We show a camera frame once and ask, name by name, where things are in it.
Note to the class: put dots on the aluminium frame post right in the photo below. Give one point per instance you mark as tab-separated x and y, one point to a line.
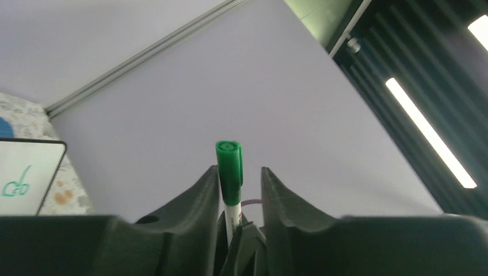
137	60

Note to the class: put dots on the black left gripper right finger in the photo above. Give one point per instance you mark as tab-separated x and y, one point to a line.
303	240

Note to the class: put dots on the green marker cap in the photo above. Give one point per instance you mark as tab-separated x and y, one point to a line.
230	169

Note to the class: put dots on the white board with black frame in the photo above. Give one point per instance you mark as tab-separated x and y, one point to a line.
28	169

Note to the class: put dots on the blue cartoon print cloth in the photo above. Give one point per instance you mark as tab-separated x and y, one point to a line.
6	129

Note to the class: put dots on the green capped whiteboard marker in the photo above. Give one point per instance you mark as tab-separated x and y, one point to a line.
233	219

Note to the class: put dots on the floral patterned tablecloth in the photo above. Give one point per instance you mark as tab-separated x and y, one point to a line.
28	120

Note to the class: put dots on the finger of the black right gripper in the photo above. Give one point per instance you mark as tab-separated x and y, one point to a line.
247	253

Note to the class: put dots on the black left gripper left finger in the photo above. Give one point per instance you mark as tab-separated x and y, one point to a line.
179	238

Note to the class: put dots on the long ceiling light strip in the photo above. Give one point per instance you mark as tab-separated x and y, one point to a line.
432	137

